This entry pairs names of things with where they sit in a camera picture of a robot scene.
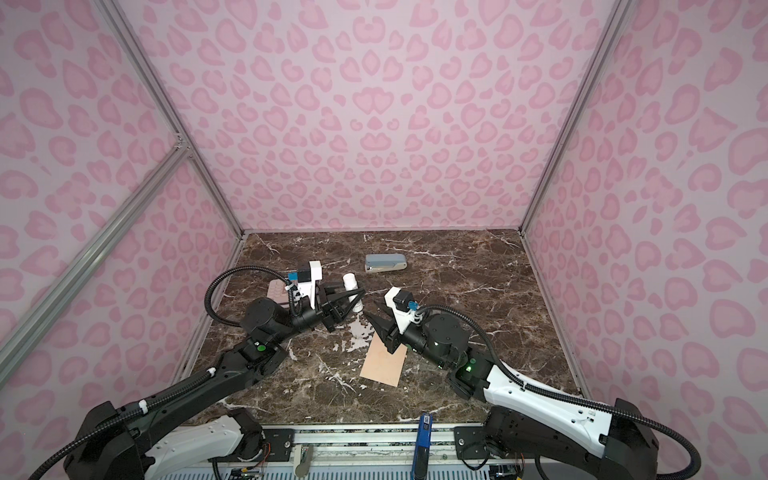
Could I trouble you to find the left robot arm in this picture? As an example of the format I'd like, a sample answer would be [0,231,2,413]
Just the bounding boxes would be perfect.
[64,285,365,479]

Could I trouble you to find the blue tool on rail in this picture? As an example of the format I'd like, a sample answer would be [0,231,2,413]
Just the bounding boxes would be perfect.
[411,413,433,480]

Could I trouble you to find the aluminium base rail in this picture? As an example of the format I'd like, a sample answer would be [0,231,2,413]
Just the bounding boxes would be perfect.
[110,421,637,480]

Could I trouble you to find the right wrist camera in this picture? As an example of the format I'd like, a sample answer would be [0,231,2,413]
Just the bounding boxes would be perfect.
[384,287,419,335]

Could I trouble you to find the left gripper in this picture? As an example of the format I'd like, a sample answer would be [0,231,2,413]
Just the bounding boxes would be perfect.
[272,281,363,348]

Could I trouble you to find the white glue stick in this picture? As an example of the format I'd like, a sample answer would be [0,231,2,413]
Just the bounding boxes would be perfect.
[343,273,363,313]

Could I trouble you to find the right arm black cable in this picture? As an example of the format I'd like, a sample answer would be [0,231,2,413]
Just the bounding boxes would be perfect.
[416,304,702,480]

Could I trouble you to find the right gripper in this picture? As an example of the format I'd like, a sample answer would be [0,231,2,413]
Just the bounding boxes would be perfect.
[362,301,452,371]

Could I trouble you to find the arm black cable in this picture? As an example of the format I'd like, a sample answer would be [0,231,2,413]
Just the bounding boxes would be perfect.
[416,304,702,480]
[26,265,298,480]

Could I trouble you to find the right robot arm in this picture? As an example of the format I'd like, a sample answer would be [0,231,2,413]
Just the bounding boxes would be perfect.
[366,313,659,479]

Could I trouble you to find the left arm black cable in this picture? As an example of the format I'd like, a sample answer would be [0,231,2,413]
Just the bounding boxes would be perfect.
[26,265,298,480]

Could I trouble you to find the pink calculator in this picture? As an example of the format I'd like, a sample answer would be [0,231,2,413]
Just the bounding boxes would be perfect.
[266,279,289,305]

